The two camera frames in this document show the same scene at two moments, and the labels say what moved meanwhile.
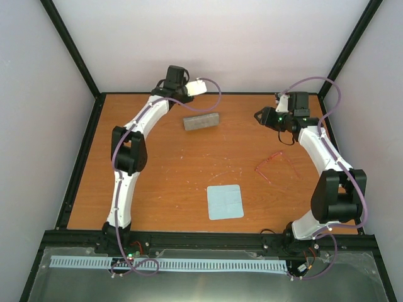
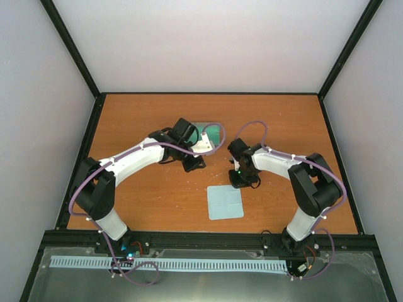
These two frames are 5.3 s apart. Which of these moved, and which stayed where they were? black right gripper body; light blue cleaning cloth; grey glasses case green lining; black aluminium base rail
Moved: black right gripper body; grey glasses case green lining
Stayed: light blue cleaning cloth; black aluminium base rail
